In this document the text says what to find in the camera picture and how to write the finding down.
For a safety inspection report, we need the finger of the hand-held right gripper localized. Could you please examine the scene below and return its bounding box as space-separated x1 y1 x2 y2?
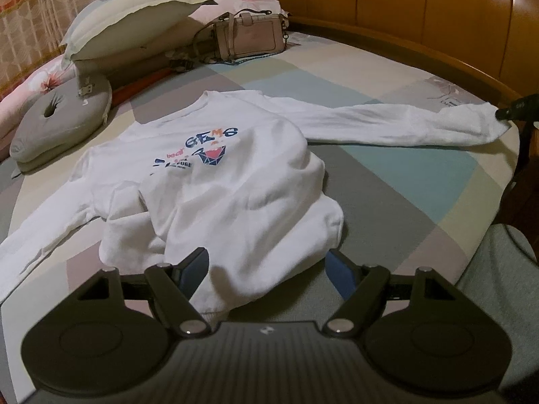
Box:
496 96 539 122

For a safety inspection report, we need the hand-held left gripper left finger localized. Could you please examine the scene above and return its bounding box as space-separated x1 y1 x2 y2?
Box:
76 247 212 338

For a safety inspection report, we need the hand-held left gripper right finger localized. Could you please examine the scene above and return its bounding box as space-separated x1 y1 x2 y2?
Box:
322 248 458 338

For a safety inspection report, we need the white printed sweatshirt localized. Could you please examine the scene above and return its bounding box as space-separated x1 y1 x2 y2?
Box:
0 90 512 316

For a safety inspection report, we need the person's leg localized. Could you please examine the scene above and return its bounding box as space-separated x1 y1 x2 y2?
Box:
457 223 539 388

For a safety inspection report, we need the wooden headboard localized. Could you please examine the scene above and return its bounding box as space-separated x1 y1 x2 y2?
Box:
219 0 539 106

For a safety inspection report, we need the orange cloth strip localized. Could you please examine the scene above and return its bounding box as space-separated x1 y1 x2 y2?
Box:
112 71 173 104

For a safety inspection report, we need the grey donut cushion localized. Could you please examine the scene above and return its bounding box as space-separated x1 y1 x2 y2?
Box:
9 73 114 173

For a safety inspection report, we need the tan pillow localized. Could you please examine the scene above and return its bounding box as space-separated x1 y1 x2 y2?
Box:
78 34 203 89

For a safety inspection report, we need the beige handbag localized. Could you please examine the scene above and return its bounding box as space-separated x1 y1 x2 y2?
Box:
168 8 291 72

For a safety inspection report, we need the cream pillow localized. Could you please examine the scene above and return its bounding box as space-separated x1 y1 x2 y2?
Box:
59 0 220 66

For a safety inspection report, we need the patterned curtain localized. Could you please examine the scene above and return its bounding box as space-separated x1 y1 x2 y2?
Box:
0 0 114 93

